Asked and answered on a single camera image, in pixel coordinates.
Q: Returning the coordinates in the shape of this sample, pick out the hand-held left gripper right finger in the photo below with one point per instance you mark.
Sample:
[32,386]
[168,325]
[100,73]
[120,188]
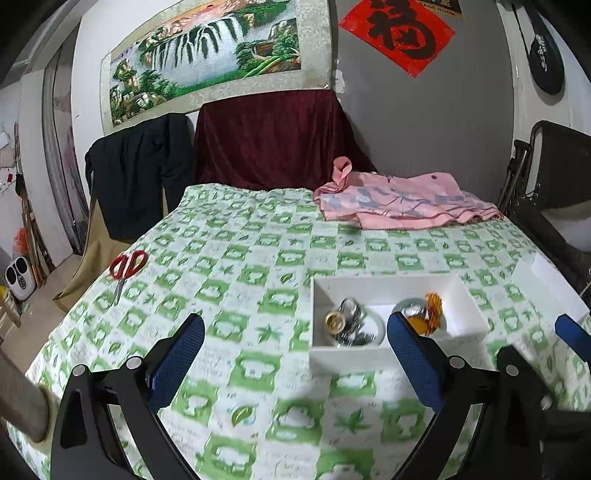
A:
[415,360]

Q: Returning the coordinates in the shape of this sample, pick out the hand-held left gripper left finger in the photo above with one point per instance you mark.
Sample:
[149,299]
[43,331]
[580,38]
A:
[180,360]

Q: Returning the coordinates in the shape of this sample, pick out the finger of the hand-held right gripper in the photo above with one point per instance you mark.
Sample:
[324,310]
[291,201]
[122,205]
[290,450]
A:
[572,331]

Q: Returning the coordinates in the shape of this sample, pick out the white rectangular box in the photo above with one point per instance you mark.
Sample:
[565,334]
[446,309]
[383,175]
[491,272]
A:
[397,357]

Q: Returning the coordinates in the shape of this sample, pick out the person's left forearm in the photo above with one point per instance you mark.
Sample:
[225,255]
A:
[23,397]

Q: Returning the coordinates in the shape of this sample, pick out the orange translucent ornament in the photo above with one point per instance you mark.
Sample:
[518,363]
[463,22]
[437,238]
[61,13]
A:
[419,324]

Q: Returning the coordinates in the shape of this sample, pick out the white box lid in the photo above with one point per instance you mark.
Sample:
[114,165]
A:
[545,286]

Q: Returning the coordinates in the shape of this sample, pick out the gold round watch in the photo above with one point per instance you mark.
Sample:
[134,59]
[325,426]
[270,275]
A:
[335,321]

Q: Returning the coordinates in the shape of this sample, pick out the green checked tablecloth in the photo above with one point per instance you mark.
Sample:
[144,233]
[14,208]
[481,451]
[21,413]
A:
[258,277]

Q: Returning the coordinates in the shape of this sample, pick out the tan brown cloth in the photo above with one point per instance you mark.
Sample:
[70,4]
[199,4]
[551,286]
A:
[87,277]

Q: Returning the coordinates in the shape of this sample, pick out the pink floral cloth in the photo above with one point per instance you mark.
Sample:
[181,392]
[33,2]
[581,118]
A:
[392,203]

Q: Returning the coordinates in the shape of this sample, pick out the black mesh folding chair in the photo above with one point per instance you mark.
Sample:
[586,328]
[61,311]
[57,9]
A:
[554,161]

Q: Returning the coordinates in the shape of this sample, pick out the wooden stool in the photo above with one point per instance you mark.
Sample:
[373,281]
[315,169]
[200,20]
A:
[7,314]

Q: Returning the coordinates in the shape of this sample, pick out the white foot massager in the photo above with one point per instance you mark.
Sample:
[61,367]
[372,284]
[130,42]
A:
[16,279]

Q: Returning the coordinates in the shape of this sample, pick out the bundle of wooden sticks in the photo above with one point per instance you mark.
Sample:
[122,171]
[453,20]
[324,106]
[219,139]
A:
[34,249]

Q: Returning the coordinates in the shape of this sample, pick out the black garment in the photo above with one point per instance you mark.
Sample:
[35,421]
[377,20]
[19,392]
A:
[134,180]

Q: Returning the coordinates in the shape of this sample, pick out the orange plastic bag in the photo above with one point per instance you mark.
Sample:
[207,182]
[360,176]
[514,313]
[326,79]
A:
[21,241]

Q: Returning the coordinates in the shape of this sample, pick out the maroon velvet cloth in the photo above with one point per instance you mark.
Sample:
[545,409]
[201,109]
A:
[272,138]

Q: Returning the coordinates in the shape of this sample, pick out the black racket bag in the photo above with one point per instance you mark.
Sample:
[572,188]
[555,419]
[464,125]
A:
[547,55]

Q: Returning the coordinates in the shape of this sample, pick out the waterfall landscape painting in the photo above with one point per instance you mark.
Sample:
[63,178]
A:
[207,37]

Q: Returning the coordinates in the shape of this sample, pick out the red paper wall decoration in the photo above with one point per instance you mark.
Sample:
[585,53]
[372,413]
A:
[401,32]

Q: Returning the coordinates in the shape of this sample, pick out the dark wall sign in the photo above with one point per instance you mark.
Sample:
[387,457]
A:
[441,7]

